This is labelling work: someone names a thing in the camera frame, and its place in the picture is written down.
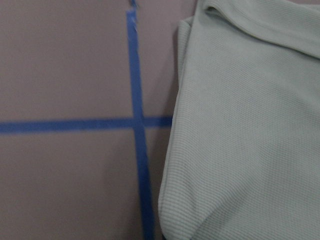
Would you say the green long sleeve shirt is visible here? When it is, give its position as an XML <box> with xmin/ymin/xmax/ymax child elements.
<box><xmin>158</xmin><ymin>0</ymin><xmax>320</xmax><ymax>240</ymax></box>

